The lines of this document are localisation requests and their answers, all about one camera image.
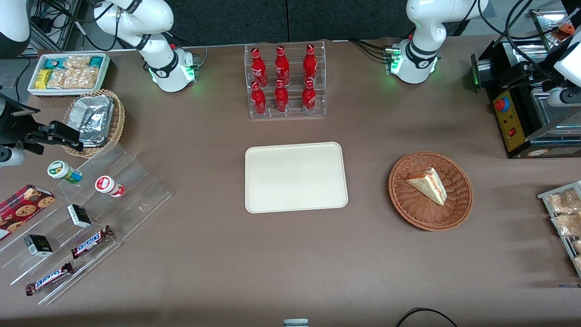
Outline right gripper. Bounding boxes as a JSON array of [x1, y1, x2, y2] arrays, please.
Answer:
[[0, 93, 85, 154]]

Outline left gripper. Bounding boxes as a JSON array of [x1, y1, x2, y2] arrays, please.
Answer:
[[500, 32, 581, 91]]

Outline light wicker basket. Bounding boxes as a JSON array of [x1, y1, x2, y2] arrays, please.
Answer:
[[63, 89, 126, 159]]

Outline triangular wrapped sandwich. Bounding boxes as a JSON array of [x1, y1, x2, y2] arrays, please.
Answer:
[[405, 167, 448, 207]]

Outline brown wicker basket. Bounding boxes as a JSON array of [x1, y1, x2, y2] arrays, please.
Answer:
[[388, 151, 474, 233]]

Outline cream plastic tray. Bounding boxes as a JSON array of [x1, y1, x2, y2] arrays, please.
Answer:
[[245, 142, 349, 214]]

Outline green lid yoghurt cup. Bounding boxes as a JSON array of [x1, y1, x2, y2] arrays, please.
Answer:
[[47, 160, 84, 185]]

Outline silver foil packet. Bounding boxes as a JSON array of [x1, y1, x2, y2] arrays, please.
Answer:
[[78, 133, 111, 148], [69, 95, 114, 138]]

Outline white plastic snack bin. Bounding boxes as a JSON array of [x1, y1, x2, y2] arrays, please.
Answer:
[[27, 52, 112, 98]]

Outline black machine with yellow panel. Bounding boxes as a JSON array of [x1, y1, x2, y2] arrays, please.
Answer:
[[470, 39, 581, 160]]

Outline silver metal shelf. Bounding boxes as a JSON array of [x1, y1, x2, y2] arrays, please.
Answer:
[[529, 5, 581, 44]]

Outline clear bag of crackers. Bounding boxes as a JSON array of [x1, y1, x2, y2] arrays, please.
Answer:
[[64, 68, 83, 89], [46, 68, 69, 89], [79, 67, 100, 89], [64, 55, 92, 70]]

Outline red lid yoghurt cup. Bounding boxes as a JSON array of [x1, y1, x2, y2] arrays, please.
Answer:
[[94, 175, 126, 198]]

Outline red cookie box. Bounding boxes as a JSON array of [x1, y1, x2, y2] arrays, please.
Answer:
[[0, 184, 56, 242]]

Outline small black box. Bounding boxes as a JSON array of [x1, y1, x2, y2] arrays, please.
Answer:
[[24, 234, 54, 258], [67, 204, 93, 229]]

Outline clear acrylic stepped stand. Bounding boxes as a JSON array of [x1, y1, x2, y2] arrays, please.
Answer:
[[0, 143, 172, 306]]

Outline Snickers bar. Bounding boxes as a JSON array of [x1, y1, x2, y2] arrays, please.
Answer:
[[70, 225, 114, 260], [25, 262, 74, 297]]

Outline red cola bottle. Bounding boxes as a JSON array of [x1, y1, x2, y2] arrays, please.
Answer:
[[301, 79, 317, 114], [274, 79, 290, 114], [303, 44, 318, 85], [251, 47, 268, 88], [251, 81, 267, 116], [274, 45, 291, 87]]

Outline clear acrylic bottle rack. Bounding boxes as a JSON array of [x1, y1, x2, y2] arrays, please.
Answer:
[[244, 40, 327, 120]]

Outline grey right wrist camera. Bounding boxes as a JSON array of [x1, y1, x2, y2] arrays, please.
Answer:
[[0, 147, 27, 169]]

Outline black cable bundle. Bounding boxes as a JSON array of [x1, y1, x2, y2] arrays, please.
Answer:
[[27, 0, 132, 51], [349, 38, 396, 63], [474, 0, 552, 73]]

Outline aluminium frame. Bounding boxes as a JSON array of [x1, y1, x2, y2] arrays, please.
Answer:
[[32, 0, 83, 51]]

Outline metal wire tray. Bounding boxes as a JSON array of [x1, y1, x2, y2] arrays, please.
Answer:
[[537, 180, 581, 278]]

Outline black cable loop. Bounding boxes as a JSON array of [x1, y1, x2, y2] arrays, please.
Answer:
[[394, 307, 459, 327]]

